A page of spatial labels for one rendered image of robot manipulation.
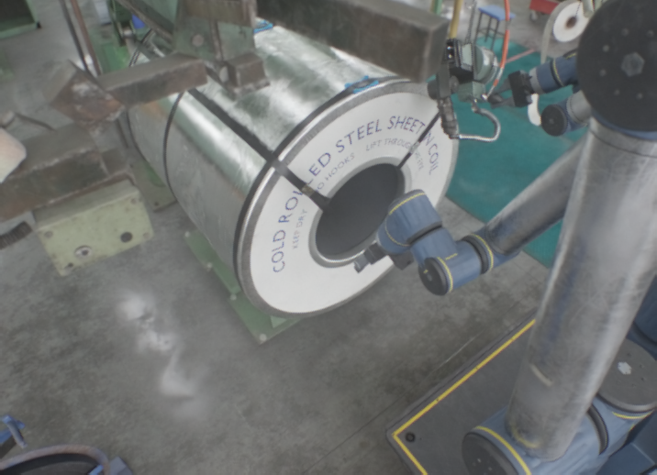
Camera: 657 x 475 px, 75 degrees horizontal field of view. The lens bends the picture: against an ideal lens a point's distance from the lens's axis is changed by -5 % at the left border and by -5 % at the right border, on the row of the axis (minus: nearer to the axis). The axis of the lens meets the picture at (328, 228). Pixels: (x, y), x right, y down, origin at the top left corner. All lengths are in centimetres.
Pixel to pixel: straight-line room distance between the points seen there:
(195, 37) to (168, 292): 209
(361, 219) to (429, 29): 176
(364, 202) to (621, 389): 146
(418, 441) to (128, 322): 168
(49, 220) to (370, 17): 62
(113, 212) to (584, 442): 105
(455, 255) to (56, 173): 85
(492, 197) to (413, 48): 290
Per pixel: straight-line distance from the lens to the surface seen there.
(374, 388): 232
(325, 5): 59
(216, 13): 71
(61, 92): 81
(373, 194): 221
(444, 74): 163
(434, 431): 190
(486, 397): 201
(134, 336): 266
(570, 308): 73
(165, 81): 86
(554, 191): 98
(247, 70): 87
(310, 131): 148
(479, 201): 333
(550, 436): 99
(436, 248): 111
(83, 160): 85
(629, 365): 123
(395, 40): 54
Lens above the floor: 210
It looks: 45 degrees down
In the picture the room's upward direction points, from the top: straight up
